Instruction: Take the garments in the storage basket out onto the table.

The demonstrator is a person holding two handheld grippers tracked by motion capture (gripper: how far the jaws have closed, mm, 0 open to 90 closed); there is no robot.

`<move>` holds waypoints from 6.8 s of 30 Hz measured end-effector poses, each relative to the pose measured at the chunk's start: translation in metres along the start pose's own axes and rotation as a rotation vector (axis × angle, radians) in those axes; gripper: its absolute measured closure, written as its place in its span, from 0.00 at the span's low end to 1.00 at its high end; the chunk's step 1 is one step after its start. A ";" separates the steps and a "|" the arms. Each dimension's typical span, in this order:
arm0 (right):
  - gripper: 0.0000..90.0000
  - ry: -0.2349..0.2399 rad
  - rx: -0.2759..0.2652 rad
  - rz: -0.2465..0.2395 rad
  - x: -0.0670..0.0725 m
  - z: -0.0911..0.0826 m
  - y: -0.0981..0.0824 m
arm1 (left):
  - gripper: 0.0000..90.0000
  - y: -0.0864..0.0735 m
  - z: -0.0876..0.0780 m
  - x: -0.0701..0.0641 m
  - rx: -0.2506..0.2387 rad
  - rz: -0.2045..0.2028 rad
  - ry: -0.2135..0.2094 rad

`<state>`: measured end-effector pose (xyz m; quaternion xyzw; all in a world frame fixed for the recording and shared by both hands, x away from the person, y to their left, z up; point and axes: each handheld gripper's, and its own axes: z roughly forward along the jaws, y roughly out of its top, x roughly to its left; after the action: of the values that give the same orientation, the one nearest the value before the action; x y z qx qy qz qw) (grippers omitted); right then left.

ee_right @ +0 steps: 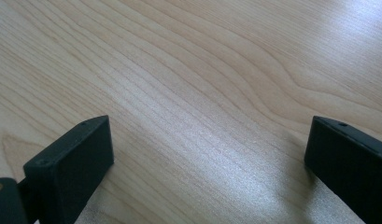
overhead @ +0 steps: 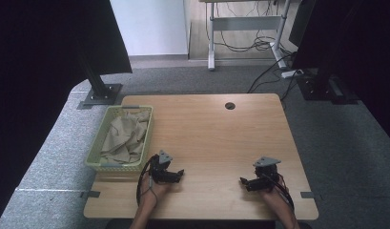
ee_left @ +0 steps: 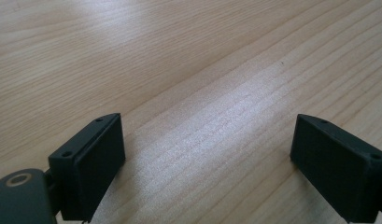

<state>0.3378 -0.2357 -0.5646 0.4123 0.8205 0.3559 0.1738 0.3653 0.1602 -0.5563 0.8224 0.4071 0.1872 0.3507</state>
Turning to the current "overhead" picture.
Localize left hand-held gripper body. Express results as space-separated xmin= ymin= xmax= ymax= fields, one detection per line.
xmin=149 ymin=150 xmax=177 ymax=184

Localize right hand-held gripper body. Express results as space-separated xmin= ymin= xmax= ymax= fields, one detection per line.
xmin=253 ymin=156 xmax=282 ymax=192

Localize beige shorts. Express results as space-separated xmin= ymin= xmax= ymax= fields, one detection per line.
xmin=100 ymin=110 xmax=152 ymax=165

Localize green plastic basket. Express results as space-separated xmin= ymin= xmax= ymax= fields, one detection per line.
xmin=84 ymin=105 xmax=154 ymax=173

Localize person's left hand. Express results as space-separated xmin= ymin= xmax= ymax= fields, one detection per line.
xmin=140 ymin=174 xmax=172 ymax=206

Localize person's right hand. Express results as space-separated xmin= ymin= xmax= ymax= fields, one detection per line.
xmin=262 ymin=184 xmax=291 ymax=209

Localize black metal stand with base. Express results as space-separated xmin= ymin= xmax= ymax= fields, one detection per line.
xmin=296 ymin=67 xmax=359 ymax=105
xmin=76 ymin=47 xmax=124 ymax=110

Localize white power strip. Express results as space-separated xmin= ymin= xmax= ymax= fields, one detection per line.
xmin=280 ymin=69 xmax=305 ymax=79

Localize black curtain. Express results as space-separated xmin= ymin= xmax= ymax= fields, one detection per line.
xmin=289 ymin=0 xmax=390 ymax=146
xmin=0 ymin=0 xmax=133 ymax=225

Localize left hand-held gripper black cable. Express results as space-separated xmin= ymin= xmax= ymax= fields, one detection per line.
xmin=135 ymin=155 xmax=159 ymax=208

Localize hand-held gripper black cable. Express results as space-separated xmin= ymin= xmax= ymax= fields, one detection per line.
xmin=135 ymin=155 xmax=159 ymax=208
xmin=268 ymin=173 xmax=296 ymax=212

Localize right hand-held gripper black cable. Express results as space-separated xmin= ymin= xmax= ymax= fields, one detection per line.
xmin=268 ymin=173 xmax=296 ymax=212

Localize black floor cable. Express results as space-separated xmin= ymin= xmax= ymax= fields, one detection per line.
xmin=246 ymin=52 xmax=296 ymax=94

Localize tangle of black cables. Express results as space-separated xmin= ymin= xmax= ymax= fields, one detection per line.
xmin=211 ymin=0 xmax=281 ymax=53

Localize white desk frame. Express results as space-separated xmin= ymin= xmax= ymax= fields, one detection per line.
xmin=198 ymin=0 xmax=294 ymax=71

